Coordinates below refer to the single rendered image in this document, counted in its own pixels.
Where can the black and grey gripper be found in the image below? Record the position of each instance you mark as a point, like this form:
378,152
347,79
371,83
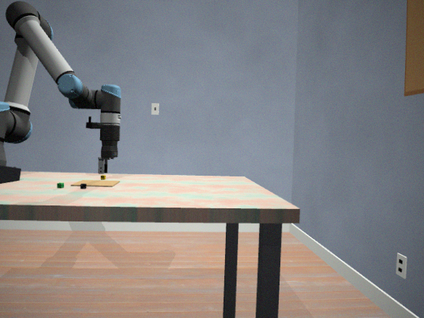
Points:
109,135

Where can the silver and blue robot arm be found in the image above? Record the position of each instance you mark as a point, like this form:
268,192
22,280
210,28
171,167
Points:
30,38

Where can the tan flat mat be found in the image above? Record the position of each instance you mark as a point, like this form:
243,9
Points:
96,183

